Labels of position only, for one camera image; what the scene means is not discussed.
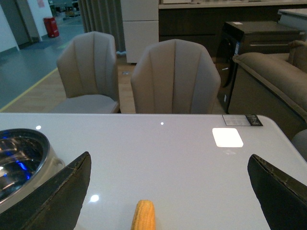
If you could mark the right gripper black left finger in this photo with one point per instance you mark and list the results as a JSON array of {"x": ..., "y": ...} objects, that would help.
[{"x": 56, "y": 204}]

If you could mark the beige dining chair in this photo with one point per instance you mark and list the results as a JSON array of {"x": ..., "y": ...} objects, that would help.
[
  {"x": 89, "y": 74},
  {"x": 175, "y": 77}
]

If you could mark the beige sofa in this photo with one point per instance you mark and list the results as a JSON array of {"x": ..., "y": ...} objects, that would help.
[{"x": 278, "y": 92}]

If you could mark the dark kitchen counter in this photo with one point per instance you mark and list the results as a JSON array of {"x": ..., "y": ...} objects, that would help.
[{"x": 203, "y": 23}]

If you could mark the left beige dining chair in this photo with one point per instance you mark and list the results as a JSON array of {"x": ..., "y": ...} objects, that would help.
[{"x": 89, "y": 74}]

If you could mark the white electric cooking pot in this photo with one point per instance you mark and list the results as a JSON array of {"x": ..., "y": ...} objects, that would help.
[{"x": 27, "y": 160}]

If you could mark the right beige dining chair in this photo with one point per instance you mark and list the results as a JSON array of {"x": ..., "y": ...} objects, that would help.
[{"x": 175, "y": 77}]

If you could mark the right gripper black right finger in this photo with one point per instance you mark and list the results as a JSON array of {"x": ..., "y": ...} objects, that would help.
[{"x": 282, "y": 198}]

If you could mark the table label sticker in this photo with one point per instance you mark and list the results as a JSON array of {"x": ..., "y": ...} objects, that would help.
[{"x": 242, "y": 120}]

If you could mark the grey curtain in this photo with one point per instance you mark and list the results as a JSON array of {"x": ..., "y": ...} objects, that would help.
[{"x": 103, "y": 16}]

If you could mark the white refrigerator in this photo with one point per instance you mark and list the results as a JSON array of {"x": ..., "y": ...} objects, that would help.
[{"x": 140, "y": 25}]

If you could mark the yellow corn cob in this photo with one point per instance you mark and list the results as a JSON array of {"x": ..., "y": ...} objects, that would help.
[{"x": 144, "y": 216}]

